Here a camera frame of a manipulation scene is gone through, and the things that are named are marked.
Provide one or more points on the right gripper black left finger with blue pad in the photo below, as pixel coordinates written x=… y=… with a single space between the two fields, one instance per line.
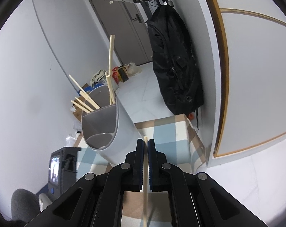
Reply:
x=127 y=176

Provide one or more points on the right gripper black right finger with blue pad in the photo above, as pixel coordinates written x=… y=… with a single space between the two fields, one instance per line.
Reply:
x=166 y=177

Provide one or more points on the curved bamboo chopstick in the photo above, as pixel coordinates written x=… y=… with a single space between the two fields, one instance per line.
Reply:
x=84 y=94

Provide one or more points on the white utensil holder grey insert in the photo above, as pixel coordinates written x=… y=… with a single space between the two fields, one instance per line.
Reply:
x=109 y=130

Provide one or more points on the short bamboo chopstick middle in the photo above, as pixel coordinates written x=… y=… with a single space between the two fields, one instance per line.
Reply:
x=110 y=88

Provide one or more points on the bamboo chopstick cluster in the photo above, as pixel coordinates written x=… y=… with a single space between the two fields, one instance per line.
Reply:
x=84 y=105
x=80 y=107

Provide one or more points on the bamboo chopstick cluster outer left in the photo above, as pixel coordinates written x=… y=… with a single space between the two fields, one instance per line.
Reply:
x=84 y=105

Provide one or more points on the brown cardboard box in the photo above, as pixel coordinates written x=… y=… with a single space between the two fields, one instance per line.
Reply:
x=76 y=111

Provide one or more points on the blue cardboard box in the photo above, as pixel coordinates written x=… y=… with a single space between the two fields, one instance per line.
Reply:
x=94 y=88

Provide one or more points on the red yellow bag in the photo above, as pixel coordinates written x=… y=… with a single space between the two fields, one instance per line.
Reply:
x=120 y=74

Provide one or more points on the white cloth bag pile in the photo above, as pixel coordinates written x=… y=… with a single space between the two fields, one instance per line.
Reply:
x=98 y=78

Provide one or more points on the grey trouser knee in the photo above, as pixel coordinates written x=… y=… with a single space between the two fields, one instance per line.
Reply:
x=24 y=205

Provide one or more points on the cream tote bag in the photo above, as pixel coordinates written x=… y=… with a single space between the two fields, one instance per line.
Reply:
x=132 y=69

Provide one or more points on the black backpack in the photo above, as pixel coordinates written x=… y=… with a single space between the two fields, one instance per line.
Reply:
x=174 y=63

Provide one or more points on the grey door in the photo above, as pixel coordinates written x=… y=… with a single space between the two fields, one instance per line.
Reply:
x=132 y=43

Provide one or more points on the grey camera mount box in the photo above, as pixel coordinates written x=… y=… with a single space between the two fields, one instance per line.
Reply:
x=62 y=171

